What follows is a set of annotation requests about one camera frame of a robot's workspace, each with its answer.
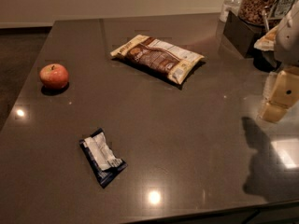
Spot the red apple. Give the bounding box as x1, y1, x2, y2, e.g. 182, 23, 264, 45
39, 63, 69, 90

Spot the metal spoon in cup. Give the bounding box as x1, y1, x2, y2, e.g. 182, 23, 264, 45
262, 9, 270, 32

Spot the clear plastic bottle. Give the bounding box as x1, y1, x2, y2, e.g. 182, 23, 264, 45
219, 0, 241, 22

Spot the blue rxbar blueberry wrapper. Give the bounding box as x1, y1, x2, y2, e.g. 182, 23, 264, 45
79, 129, 128, 189

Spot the brown and white snack bag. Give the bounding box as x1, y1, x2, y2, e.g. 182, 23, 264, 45
110, 35, 204, 85

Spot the black cup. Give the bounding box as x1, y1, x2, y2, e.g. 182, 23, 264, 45
253, 49, 281, 73

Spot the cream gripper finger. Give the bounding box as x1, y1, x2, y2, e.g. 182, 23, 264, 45
259, 66, 299, 123

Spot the dark box stand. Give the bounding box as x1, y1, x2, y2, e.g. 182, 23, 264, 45
223, 11, 263, 58

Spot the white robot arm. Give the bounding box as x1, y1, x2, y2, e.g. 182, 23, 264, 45
259, 1, 299, 123

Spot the glass jar of nuts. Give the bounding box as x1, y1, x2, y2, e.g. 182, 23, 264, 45
237, 0, 299, 28

